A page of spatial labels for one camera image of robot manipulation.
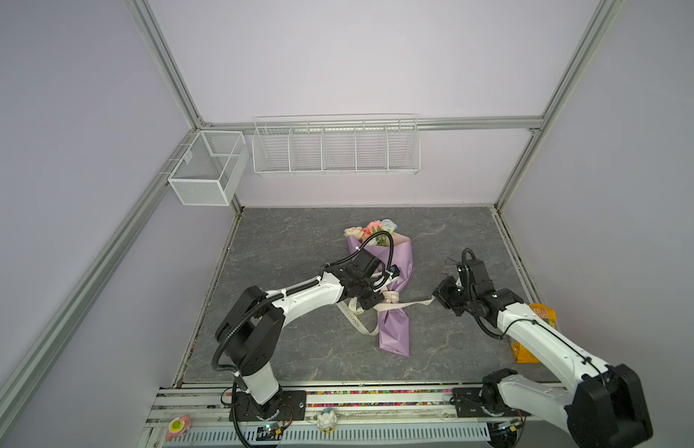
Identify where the red pink fake rose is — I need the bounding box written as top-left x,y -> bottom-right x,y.
362,220 -> 382,239

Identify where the cream printed ribbon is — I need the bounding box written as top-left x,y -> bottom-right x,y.
337,291 -> 435,336

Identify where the white fake rose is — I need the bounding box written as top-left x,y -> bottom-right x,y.
381,218 -> 397,233

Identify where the pink purple wrapping paper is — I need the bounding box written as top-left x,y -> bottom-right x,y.
339,233 -> 414,358

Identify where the cream fake rose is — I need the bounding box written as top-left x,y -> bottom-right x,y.
343,227 -> 364,241

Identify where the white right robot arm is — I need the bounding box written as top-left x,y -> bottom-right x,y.
433,276 -> 654,447

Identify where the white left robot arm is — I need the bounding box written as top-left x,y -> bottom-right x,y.
211,262 -> 400,419

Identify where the yellow snack bag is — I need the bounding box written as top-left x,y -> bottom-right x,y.
510,302 -> 558,365

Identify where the white crumpled toy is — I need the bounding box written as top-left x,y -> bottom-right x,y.
315,409 -> 338,433

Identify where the white mesh box basket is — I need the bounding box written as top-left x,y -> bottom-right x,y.
168,131 -> 249,206

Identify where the pink green round toy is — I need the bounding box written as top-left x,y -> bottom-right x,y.
165,414 -> 192,442

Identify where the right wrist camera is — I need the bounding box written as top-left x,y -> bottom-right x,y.
457,259 -> 494,295

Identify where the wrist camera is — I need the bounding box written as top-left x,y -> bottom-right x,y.
457,259 -> 494,295
352,250 -> 401,289

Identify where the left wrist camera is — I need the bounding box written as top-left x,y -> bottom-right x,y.
352,250 -> 401,289

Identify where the front rail base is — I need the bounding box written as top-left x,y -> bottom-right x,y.
138,382 -> 552,447

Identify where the white wire shelf basket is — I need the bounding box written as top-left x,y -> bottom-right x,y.
252,114 -> 422,175

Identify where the aluminium enclosure frame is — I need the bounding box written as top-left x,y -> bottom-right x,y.
0,0 -> 628,427

